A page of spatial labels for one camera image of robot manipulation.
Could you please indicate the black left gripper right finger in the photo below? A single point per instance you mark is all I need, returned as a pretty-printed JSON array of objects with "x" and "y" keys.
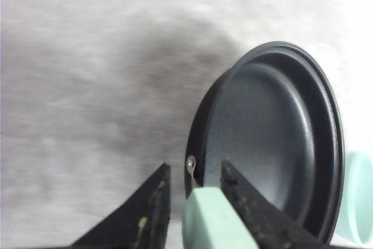
[{"x": 256, "y": 214}]

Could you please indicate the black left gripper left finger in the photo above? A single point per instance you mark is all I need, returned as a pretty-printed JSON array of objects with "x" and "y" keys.
[{"x": 140, "y": 222}]

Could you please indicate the teal ceramic bowl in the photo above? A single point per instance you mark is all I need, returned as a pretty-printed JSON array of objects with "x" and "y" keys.
[{"x": 355, "y": 217}]

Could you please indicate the black frying pan green handle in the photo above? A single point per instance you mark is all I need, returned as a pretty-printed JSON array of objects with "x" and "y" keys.
[{"x": 274, "y": 116}]

